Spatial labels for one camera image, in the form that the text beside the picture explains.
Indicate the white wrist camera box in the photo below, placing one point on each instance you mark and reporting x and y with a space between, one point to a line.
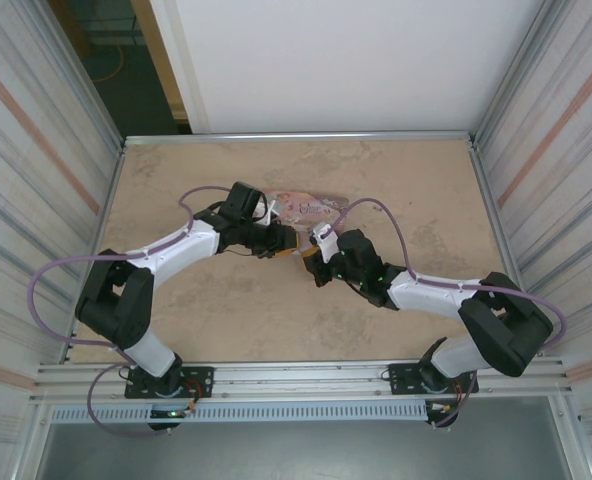
267 210
326 240

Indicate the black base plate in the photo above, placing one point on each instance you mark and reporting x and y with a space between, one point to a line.
401 377
201 380

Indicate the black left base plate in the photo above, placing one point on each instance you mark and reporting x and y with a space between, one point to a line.
201 380

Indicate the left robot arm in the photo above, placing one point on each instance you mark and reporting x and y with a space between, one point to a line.
121 310

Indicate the aluminium side rail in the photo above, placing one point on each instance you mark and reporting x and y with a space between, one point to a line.
96 225
506 225

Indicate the aluminium frame post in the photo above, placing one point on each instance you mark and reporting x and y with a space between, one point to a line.
88 75
511 75

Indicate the aluminium mounting rail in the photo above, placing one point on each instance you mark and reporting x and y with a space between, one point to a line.
301 380

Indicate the wooden door frame strip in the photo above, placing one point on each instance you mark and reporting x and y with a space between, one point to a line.
163 60

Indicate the pink printed tin box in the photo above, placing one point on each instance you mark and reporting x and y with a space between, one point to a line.
306 207

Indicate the grey metal sheet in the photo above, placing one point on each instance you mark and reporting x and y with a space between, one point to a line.
301 452

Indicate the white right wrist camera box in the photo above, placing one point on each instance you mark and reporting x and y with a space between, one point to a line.
326 240

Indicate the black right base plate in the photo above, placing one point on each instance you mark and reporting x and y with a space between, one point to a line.
401 377

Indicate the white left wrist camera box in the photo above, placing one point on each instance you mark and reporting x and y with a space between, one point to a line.
267 210

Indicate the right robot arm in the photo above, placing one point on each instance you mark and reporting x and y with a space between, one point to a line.
501 330

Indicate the aluminium table edge bar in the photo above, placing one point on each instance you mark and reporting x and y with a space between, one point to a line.
301 137

